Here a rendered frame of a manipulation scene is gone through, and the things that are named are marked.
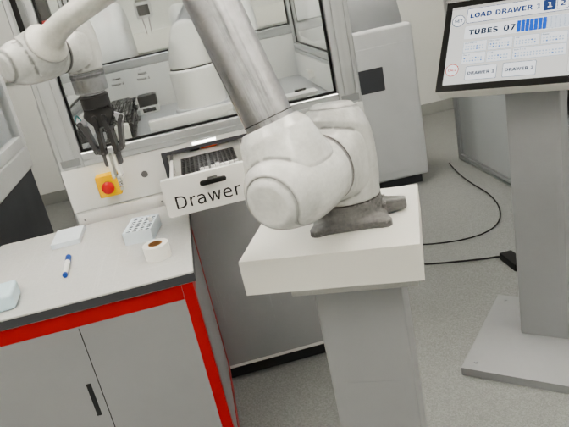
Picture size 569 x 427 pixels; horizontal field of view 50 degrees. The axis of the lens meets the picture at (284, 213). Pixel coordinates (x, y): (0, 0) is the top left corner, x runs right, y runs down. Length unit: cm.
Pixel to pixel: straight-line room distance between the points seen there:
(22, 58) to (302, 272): 80
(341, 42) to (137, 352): 115
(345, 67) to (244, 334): 103
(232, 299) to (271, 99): 121
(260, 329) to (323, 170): 125
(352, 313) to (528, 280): 98
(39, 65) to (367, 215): 83
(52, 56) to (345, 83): 97
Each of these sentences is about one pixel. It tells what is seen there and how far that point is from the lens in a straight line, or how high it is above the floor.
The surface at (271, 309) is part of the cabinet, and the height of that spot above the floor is 26.
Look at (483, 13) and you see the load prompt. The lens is 207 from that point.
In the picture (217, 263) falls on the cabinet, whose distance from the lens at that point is 218.
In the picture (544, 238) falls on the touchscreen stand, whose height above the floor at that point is 42.
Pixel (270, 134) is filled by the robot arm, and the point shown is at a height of 112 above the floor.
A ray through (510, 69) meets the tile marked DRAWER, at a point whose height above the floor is 100.
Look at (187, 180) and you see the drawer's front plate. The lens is 172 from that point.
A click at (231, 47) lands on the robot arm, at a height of 128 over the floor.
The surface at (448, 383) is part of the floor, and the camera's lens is 224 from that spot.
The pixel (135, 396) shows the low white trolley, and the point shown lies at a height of 45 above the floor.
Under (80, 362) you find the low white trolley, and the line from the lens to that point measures 168.
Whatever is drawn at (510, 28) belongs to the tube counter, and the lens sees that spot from 202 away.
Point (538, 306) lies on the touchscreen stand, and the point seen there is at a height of 16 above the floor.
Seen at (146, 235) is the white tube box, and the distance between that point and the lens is 179.
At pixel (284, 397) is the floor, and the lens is 229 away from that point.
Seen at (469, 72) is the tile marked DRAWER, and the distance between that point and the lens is 198.
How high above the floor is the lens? 138
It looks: 21 degrees down
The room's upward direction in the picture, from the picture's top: 12 degrees counter-clockwise
